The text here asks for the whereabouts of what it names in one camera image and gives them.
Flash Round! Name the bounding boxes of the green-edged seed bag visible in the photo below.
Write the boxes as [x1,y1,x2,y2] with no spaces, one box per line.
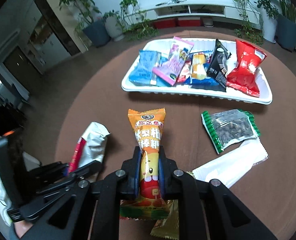
[201,109,261,154]

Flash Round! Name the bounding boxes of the red storage box left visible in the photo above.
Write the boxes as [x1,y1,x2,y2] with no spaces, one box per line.
[153,18,177,29]

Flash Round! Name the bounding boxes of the left plant in white pot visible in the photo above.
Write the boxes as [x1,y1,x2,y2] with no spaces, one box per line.
[103,10,124,42]

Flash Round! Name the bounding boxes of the person's left hand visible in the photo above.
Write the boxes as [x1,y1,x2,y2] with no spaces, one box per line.
[14,220,33,238]

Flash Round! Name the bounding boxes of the pink snack packet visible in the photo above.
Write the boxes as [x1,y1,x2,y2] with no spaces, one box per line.
[152,36,194,86]

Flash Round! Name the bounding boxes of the silver red snack bag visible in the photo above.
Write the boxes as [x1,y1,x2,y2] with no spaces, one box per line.
[68,122,110,174]

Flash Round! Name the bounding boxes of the plant in white pot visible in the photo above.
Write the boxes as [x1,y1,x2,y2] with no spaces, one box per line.
[254,0,279,43]
[103,10,124,42]

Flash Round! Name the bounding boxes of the yellow blue snack packet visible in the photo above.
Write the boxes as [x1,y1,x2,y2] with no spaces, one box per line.
[183,50,217,89]

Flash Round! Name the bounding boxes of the white TV console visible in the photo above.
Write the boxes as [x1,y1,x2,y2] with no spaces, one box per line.
[141,1,261,29]

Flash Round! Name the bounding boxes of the gold snack packet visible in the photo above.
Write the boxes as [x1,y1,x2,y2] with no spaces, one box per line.
[150,200,179,239]

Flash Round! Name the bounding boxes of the wooden display cabinet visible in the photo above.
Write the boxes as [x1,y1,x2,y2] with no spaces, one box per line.
[19,0,88,74]

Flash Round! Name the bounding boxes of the red storage box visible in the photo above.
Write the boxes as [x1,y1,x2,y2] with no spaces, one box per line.
[153,18,177,29]
[177,17,202,27]

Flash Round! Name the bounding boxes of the left plant in blue pot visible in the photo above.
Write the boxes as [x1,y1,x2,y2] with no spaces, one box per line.
[58,0,110,48]

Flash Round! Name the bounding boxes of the tall plant in blue pot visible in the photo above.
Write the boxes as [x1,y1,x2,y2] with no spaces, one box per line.
[276,0,296,51]

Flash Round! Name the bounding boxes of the orange candy bag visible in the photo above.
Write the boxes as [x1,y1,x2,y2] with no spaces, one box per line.
[120,108,169,220]

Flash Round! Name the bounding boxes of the black snack packet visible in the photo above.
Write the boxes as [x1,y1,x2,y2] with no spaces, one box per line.
[206,39,231,92]

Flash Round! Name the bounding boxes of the white snack packet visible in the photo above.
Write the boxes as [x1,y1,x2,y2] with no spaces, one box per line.
[192,138,269,188]

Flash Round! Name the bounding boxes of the red storage box right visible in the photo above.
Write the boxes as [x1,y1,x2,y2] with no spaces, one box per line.
[177,17,202,27]

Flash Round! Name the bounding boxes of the light blue snack bag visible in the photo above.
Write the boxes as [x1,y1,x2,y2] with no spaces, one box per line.
[128,50,170,87]

